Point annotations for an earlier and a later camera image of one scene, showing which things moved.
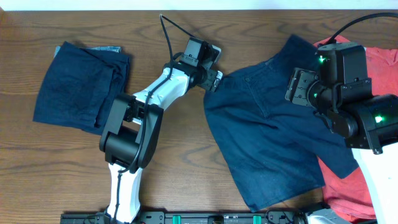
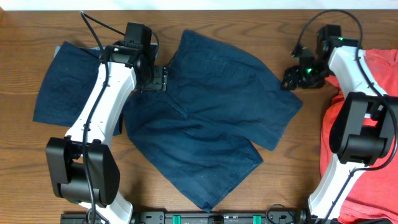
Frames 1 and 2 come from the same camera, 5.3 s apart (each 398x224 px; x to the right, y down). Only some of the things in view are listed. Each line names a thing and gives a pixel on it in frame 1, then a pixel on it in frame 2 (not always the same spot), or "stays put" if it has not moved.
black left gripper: x=213 y=80 to x=158 y=78
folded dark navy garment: x=80 y=88 stays put
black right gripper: x=298 y=87 to x=292 y=78
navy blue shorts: x=275 y=149 to x=209 y=130
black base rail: x=194 y=217 stays put
